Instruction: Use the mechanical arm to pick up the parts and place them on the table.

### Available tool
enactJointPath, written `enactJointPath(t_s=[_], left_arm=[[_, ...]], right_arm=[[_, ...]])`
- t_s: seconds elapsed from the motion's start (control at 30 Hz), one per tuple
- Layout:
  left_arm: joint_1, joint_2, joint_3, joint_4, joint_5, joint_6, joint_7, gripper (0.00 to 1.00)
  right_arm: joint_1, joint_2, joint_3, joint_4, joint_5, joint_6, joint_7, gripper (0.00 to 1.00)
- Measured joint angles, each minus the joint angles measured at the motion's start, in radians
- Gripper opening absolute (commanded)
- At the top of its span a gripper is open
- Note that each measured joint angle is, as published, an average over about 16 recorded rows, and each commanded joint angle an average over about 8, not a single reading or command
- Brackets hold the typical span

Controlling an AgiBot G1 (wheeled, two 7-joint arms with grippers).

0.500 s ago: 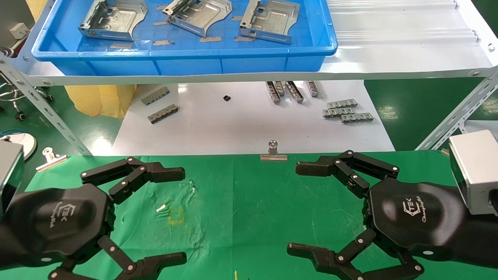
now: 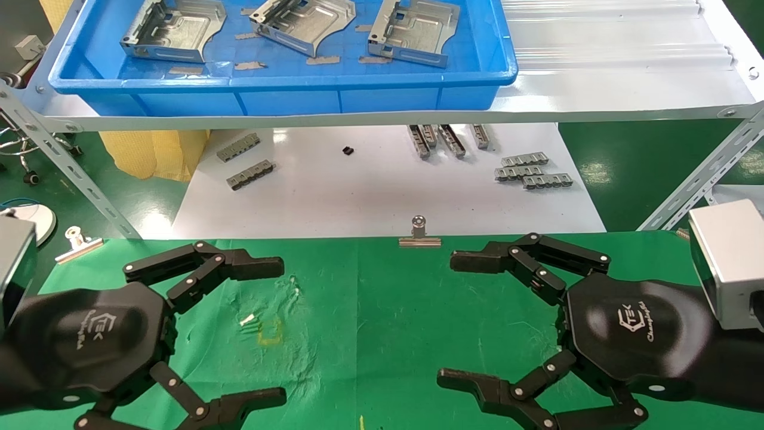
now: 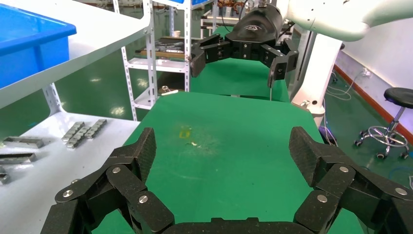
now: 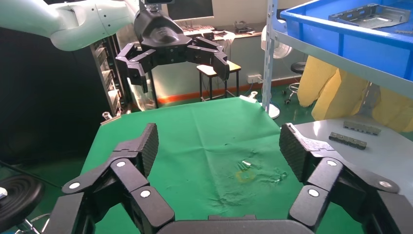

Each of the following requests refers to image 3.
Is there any white robot torso column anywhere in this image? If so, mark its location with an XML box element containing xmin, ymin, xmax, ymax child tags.
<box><xmin>290</xmin><ymin>32</ymin><xmax>343</xmax><ymax>118</ymax></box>

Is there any green covered background table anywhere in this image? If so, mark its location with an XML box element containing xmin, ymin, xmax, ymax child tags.
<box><xmin>190</xmin><ymin>25</ymin><xmax>290</xmax><ymax>103</ymax></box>

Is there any white metal shelf rack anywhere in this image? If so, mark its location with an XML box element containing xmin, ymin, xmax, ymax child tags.
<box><xmin>0</xmin><ymin>0</ymin><xmax>159</xmax><ymax>234</ymax></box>

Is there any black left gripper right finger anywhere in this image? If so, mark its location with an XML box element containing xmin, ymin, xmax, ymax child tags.
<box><xmin>288</xmin><ymin>126</ymin><xmax>413</xmax><ymax>234</ymax></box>

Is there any small blue storage bin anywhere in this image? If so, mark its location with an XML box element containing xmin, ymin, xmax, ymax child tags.
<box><xmin>160</xmin><ymin>0</ymin><xmax>214</xmax><ymax>9</ymax></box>

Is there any black round stool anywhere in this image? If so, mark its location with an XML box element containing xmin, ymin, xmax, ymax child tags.
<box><xmin>354</xmin><ymin>87</ymin><xmax>413</xmax><ymax>160</ymax></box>

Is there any white background storage rack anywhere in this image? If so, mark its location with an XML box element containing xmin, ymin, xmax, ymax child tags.
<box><xmin>121</xmin><ymin>0</ymin><xmax>191</xmax><ymax>122</ymax></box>

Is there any large blue plastic bin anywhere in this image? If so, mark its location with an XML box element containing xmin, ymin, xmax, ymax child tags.
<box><xmin>0</xmin><ymin>3</ymin><xmax>77</xmax><ymax>90</ymax></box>

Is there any wooden tray with metal parts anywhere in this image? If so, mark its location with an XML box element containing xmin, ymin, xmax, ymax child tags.
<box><xmin>134</xmin><ymin>36</ymin><xmax>187</xmax><ymax>60</ymax></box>

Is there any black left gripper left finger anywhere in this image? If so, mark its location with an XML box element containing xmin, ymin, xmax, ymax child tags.
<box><xmin>40</xmin><ymin>127</ymin><xmax>175</xmax><ymax>234</ymax></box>

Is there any green table cloth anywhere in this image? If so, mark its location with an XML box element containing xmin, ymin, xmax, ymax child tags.
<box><xmin>91</xmin><ymin>91</ymin><xmax>365</xmax><ymax>234</ymax></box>

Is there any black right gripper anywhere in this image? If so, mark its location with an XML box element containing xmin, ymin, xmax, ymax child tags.
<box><xmin>189</xmin><ymin>3</ymin><xmax>300</xmax><ymax>88</ymax></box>

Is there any white floor cable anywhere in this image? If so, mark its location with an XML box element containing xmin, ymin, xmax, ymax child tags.
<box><xmin>325</xmin><ymin>69</ymin><xmax>365</xmax><ymax>101</ymax></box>

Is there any grey connector strips right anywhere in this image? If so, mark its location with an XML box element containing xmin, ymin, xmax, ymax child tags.
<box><xmin>85</xmin><ymin>119</ymin><xmax>108</xmax><ymax>139</ymax></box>

